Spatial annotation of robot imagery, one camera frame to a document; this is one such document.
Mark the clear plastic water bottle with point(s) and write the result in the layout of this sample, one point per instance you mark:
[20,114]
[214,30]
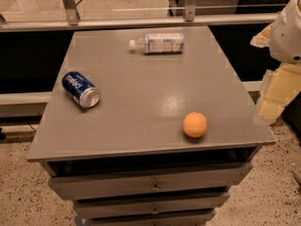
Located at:
[159,43]

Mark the blue pepsi can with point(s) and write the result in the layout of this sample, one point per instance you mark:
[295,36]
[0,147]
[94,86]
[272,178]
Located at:
[82,91]

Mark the middle grey drawer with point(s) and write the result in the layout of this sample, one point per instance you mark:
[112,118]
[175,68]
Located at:
[150,205]

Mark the bottom grey drawer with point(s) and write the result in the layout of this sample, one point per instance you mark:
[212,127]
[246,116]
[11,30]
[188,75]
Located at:
[163,219]

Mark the grey drawer cabinet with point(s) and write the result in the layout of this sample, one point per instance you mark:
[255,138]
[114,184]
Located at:
[137,124]

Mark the grey drawer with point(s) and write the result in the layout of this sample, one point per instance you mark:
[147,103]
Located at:
[150,205]
[163,219]
[149,181]

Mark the orange fruit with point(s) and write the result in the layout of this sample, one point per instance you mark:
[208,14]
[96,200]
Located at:
[194,124]

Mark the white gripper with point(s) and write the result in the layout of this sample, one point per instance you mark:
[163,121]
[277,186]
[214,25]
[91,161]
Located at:
[288,37]

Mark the top grey drawer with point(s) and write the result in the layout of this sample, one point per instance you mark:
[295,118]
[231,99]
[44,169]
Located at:
[149,181]

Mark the metal railing frame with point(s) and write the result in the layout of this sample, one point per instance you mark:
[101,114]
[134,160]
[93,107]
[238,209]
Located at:
[50,15]

